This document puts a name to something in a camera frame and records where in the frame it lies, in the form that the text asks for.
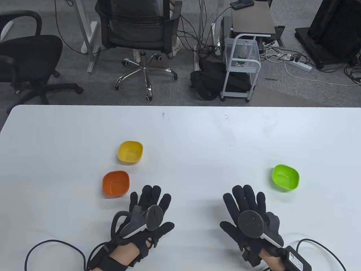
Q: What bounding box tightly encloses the person's left hand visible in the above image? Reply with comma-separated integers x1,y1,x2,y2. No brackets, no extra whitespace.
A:
111,185,175,256

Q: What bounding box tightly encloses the person's right hand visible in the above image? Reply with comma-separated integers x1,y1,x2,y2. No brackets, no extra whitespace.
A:
220,185,284,267

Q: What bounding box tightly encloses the orange small dish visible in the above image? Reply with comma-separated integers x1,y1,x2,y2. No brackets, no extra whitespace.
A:
102,171,130,198

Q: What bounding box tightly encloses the green small dish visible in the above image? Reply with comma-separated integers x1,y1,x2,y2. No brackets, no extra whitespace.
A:
272,164,300,192

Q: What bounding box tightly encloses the yellow small dish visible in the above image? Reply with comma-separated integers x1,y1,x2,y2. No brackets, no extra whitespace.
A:
117,141,144,165

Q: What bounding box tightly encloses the person's right forearm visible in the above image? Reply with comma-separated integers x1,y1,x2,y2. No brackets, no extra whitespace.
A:
259,250,285,271

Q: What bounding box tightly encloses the person's left forearm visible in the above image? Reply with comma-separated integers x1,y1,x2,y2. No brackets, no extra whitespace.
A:
109,243,140,267

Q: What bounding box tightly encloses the grey left hand tracker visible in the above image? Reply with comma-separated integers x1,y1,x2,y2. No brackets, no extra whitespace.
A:
111,205,163,240

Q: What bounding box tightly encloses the grey hand tracker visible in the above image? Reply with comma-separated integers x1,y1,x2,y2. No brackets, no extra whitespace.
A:
238,210,285,249
111,205,163,240

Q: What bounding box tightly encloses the grey right hand tracker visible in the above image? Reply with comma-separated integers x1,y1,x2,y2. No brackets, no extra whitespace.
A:
238,210,285,249

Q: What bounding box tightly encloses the black backpack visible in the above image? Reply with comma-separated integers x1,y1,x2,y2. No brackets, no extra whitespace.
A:
190,58,253,100

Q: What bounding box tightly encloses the white rolling cart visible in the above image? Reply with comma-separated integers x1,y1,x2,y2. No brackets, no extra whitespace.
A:
220,33,261,102

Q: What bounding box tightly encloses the aluminium desk leg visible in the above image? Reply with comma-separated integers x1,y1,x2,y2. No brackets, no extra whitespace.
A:
193,0,205,71
87,45,100,74

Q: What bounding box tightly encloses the white power strip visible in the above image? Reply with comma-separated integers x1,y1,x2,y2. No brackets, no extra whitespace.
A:
285,59,313,72

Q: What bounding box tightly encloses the clear plastic bottle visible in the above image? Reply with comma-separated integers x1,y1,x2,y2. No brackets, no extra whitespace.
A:
236,41,251,67

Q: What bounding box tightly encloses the beige tote bag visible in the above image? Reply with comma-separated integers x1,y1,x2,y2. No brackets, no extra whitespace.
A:
171,31,182,57

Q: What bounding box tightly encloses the grey mesh office chair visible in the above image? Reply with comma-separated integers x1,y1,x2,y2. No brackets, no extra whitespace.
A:
94,0,183,101

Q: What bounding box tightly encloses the brown top side table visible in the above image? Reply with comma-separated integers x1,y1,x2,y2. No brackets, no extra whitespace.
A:
231,1,275,36

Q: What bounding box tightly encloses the white desk leg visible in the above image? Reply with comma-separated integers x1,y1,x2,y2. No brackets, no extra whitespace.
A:
72,0,99,54

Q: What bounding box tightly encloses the black padded office chair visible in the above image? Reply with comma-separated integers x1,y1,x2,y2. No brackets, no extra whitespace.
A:
0,10,84,113

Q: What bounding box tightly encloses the black equipment stand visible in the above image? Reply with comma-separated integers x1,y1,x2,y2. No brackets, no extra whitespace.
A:
295,0,361,69

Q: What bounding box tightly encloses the black smartphone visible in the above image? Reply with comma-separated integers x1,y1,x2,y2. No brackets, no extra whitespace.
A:
230,0,255,9

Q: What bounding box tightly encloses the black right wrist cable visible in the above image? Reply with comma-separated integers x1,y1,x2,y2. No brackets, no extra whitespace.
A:
296,239,347,271

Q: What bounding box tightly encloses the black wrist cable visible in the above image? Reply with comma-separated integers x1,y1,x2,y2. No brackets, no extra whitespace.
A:
296,239,347,271
25,240,88,271

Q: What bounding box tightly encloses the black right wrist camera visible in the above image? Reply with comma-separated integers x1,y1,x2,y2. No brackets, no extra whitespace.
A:
278,246,312,271

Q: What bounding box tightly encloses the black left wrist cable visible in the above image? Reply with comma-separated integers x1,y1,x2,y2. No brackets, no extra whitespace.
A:
25,240,88,271

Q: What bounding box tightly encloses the long white floor cable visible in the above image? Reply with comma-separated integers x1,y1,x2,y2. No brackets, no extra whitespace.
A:
285,61,361,86

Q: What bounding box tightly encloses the white cable bundle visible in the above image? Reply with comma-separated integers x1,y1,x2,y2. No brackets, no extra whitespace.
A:
259,47,291,61

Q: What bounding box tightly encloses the black cable tangle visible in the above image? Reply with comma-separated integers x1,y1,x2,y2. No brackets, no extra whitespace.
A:
178,14,226,57

